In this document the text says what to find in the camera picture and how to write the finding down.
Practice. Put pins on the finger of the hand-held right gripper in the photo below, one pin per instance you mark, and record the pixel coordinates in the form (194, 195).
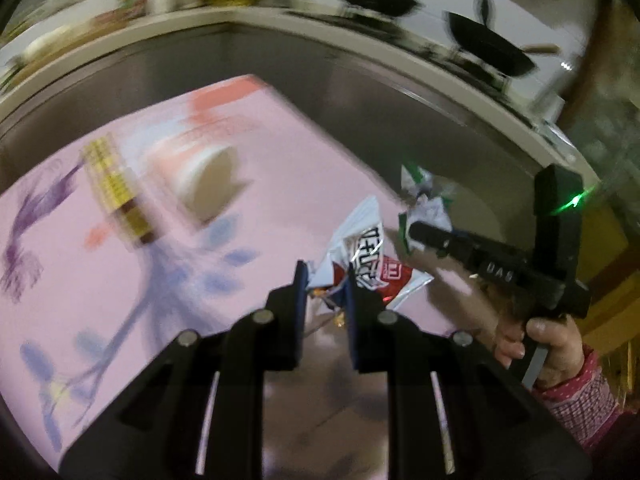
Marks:
(442, 242)

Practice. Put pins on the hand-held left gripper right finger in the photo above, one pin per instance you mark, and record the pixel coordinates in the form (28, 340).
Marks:
(352, 330)

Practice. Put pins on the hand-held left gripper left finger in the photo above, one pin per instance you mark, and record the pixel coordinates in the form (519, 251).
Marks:
(298, 310)

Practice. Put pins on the green and white wrapper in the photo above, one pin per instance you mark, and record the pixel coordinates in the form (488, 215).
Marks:
(430, 205)

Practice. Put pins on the white snack packet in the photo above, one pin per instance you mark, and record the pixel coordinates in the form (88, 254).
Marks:
(365, 255)

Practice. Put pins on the yellow snack packet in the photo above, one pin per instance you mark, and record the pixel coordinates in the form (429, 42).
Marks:
(115, 185)

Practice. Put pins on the person's right forearm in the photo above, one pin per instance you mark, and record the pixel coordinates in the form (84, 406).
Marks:
(585, 400)

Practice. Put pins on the person's right hand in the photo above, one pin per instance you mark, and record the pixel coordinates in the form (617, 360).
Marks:
(560, 345)

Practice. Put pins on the pink floral blanket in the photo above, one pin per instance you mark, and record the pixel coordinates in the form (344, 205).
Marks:
(280, 160)

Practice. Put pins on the pink paper cup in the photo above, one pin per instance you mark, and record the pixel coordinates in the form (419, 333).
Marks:
(200, 180)

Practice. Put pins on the grey kitchen counter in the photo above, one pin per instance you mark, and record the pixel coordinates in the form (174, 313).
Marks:
(350, 75)

